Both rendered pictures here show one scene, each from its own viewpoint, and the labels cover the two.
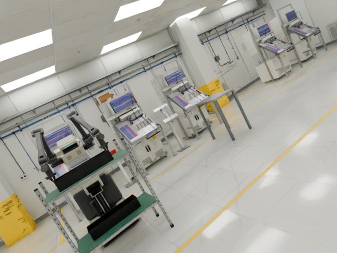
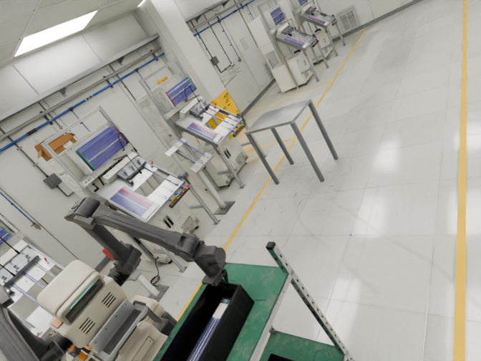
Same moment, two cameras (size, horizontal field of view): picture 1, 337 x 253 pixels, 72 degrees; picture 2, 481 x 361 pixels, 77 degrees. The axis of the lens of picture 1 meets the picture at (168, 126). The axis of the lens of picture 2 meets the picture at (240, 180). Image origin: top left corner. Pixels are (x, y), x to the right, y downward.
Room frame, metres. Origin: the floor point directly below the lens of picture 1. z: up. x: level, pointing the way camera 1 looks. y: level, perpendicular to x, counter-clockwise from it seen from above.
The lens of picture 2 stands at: (1.43, 0.73, 1.79)
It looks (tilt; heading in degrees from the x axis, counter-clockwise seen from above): 23 degrees down; 342
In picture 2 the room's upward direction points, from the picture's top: 34 degrees counter-clockwise
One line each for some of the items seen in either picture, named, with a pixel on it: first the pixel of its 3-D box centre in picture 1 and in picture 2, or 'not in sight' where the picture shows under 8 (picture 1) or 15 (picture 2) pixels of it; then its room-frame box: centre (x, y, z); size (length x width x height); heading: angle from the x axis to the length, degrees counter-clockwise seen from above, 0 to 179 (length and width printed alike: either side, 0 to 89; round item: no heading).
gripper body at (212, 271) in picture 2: (102, 142); (210, 268); (2.43, 0.69, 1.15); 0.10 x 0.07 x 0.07; 114
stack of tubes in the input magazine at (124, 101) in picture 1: (122, 102); (101, 147); (5.17, 0.65, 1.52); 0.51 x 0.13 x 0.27; 114
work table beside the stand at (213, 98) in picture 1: (222, 115); (291, 145); (4.28, -0.99, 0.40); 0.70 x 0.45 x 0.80; 17
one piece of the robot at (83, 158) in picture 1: (81, 166); (126, 334); (2.75, 1.14, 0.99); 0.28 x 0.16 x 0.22; 114
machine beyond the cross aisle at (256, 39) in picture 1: (265, 49); (282, 45); (7.29, -3.82, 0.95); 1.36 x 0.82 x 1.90; 24
